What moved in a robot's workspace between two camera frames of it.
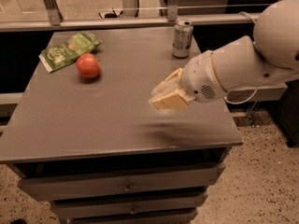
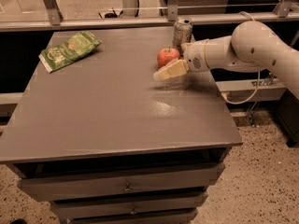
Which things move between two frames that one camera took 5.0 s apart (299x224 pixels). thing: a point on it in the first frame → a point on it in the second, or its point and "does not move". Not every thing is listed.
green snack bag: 57,56 does not move
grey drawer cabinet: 98,150 does not move
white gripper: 199,77 → 194,57
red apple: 88,64 → 165,55
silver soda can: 182,38 does not move
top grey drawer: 46,188 does not move
